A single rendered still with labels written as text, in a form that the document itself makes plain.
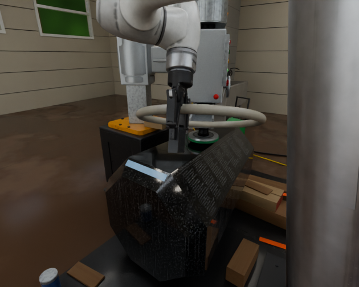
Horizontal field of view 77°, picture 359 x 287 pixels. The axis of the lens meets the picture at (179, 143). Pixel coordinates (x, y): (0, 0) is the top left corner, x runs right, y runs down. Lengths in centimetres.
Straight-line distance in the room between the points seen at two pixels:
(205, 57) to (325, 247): 130
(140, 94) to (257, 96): 457
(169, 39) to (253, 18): 576
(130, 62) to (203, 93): 85
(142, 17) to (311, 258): 55
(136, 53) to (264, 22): 463
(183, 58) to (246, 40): 575
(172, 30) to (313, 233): 59
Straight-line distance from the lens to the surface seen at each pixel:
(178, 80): 65
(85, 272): 187
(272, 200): 214
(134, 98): 218
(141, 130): 202
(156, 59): 209
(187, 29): 69
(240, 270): 168
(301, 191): 19
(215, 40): 142
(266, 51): 625
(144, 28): 62
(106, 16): 64
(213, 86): 143
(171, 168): 125
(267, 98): 630
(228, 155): 166
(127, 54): 208
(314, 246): 20
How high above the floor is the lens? 140
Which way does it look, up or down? 22 degrees down
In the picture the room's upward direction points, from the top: straight up
